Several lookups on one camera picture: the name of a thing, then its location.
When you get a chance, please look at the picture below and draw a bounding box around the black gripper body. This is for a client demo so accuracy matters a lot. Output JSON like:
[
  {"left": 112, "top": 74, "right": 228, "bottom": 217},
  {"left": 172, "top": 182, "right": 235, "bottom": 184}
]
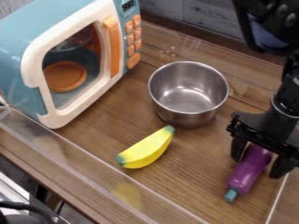
[{"left": 227, "top": 111, "right": 299, "bottom": 157}]

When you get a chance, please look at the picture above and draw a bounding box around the yellow toy banana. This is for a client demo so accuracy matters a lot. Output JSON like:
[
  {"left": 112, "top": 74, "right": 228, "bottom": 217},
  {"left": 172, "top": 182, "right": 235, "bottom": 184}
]
[{"left": 115, "top": 125, "right": 175, "bottom": 169}]

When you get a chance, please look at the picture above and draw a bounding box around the orange microwave turntable plate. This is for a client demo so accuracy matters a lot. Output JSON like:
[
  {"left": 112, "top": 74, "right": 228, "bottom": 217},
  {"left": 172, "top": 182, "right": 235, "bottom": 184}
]
[{"left": 43, "top": 61, "right": 87, "bottom": 93}]

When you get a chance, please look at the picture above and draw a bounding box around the black clamp bracket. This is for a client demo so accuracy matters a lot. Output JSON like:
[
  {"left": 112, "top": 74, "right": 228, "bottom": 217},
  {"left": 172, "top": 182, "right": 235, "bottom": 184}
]
[{"left": 28, "top": 195, "right": 71, "bottom": 224}]

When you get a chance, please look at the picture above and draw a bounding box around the silver metal pot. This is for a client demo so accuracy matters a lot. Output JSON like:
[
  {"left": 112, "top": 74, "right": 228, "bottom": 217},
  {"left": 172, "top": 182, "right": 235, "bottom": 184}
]
[{"left": 148, "top": 61, "right": 230, "bottom": 128}]

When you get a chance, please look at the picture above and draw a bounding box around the black cable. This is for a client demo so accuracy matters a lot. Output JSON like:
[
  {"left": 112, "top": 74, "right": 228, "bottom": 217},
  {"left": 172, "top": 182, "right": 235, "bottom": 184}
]
[{"left": 0, "top": 200, "right": 56, "bottom": 224}]

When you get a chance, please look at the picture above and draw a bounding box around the purple toy eggplant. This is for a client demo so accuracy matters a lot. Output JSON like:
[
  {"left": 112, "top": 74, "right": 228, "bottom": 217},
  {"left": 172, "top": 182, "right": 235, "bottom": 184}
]
[{"left": 224, "top": 144, "right": 272, "bottom": 203}]

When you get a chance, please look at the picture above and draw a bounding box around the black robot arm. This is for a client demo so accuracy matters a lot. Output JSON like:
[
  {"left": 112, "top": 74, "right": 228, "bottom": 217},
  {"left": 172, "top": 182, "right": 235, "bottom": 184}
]
[{"left": 227, "top": 0, "right": 299, "bottom": 179}]

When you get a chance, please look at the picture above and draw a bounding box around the blue toy microwave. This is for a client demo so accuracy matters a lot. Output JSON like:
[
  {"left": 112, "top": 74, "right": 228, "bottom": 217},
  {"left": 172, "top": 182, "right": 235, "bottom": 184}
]
[{"left": 0, "top": 0, "right": 142, "bottom": 129}]

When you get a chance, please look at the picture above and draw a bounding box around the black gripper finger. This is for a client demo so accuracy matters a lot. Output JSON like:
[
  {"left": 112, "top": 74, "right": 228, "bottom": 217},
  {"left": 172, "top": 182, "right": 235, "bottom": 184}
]
[
  {"left": 268, "top": 156, "right": 299, "bottom": 179},
  {"left": 230, "top": 135, "right": 248, "bottom": 162}
]

